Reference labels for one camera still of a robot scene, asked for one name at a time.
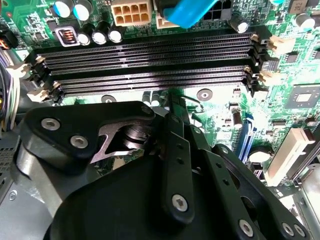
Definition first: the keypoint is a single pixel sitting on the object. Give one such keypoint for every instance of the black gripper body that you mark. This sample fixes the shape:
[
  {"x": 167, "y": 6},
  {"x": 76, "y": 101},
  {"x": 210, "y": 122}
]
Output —
[{"x": 120, "y": 200}]

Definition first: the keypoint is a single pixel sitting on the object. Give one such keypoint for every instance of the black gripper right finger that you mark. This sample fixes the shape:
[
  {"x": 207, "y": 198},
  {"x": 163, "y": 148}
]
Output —
[{"x": 225, "y": 180}]

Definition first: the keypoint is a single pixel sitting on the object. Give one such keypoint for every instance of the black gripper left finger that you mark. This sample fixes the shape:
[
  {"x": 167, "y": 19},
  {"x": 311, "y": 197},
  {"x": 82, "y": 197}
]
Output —
[{"x": 75, "y": 125}]

